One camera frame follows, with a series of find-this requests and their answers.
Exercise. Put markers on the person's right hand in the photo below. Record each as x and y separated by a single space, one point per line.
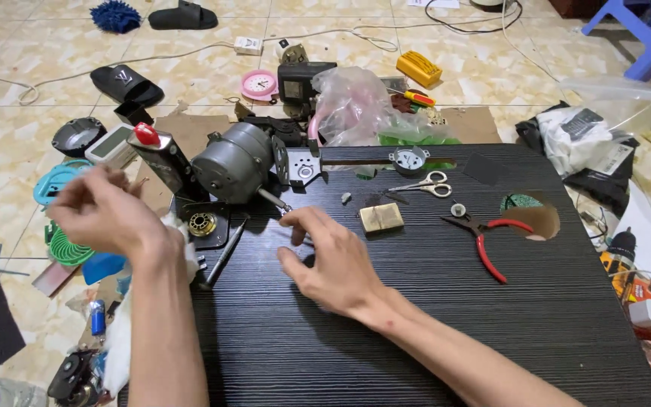
339 265

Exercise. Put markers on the person's left hand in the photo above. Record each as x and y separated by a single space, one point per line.
108 217

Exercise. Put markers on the person's left fingers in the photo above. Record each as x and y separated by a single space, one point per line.
79 195

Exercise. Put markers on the turquoise plastic fan part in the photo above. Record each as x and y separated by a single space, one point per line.
54 182

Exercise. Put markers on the green plastic grille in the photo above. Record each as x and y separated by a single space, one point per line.
71 251

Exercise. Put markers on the white digital clock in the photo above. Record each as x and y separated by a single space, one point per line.
109 146

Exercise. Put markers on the black round housing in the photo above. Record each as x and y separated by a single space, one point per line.
77 137

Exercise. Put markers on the blue plastic part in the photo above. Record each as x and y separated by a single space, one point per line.
102 267

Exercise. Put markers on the black oil can red cap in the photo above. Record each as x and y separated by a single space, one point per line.
166 161

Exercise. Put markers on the small black open box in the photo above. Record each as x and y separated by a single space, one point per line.
132 112

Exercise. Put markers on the blue hex key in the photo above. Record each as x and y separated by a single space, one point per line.
6 267

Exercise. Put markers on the black slipper with print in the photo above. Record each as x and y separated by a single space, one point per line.
125 83

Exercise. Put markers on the blue lighter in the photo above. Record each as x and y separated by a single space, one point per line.
98 317

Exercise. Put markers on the black plate with brass bearing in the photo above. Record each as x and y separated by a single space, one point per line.
204 224

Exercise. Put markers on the white cloth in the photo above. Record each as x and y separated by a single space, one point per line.
117 339

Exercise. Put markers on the grey metal screwdriver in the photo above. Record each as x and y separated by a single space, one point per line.
225 254

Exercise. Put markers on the grey fan motor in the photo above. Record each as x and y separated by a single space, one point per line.
235 164

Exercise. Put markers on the small black motor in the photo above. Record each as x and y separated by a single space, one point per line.
74 377

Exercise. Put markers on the blue chenille duster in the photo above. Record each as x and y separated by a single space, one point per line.
115 16

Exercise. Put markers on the plain black slipper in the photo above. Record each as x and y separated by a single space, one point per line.
184 17

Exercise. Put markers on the pink alarm clock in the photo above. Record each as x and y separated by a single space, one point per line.
259 84

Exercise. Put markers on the black fan gear housing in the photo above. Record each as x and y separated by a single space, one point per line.
280 129

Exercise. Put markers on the white power strip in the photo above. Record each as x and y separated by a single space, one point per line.
248 46

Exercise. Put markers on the black box device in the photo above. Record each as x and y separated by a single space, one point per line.
298 82

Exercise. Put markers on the small white metal motor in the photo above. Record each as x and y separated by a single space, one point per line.
292 52

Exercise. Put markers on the small grey plastic piece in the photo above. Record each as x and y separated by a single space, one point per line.
346 197

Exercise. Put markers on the clear crumpled plastic bag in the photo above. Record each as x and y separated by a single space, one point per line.
359 104

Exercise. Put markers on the brass lighter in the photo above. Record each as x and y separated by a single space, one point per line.
381 219

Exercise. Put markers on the round grey clock mechanism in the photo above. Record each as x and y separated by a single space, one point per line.
408 160

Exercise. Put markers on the green plastic sheet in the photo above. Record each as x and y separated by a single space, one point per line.
416 139

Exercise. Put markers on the small silver scissors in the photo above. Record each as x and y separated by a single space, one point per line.
430 185

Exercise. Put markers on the red yellow screwdriver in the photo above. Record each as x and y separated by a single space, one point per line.
419 98

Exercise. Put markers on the yellow plastic box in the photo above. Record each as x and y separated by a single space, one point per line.
419 69

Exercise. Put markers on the small grey gear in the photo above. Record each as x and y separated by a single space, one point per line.
458 210

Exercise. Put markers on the small black sandpaper piece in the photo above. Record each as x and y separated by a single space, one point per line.
483 168

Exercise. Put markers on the black bag with white packets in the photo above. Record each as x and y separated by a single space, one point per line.
582 144

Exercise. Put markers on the black yellow drill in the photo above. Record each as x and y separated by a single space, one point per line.
619 254

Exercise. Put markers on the clear flat plastic bag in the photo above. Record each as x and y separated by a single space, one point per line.
625 99

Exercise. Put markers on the white charger plug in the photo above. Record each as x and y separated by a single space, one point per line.
646 314

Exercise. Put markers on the blue plastic stool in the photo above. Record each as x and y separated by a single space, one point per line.
650 34

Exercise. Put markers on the grey metal bracket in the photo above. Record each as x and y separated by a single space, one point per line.
302 167

